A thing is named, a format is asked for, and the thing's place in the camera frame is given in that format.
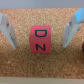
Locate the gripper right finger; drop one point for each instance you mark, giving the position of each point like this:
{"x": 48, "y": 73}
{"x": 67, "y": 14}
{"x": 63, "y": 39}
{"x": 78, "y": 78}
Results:
{"x": 71, "y": 29}

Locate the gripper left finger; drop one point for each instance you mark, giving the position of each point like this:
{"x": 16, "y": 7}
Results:
{"x": 8, "y": 30}

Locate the pink block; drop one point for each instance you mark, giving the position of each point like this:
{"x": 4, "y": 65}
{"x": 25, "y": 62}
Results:
{"x": 40, "y": 38}

